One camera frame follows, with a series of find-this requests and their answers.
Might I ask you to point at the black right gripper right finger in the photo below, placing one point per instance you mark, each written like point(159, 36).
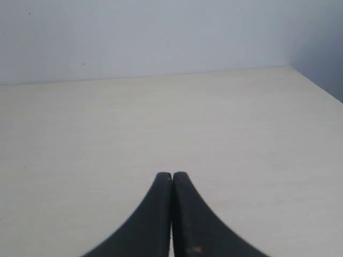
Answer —
point(196, 229)

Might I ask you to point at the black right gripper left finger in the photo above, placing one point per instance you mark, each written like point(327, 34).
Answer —
point(147, 231)

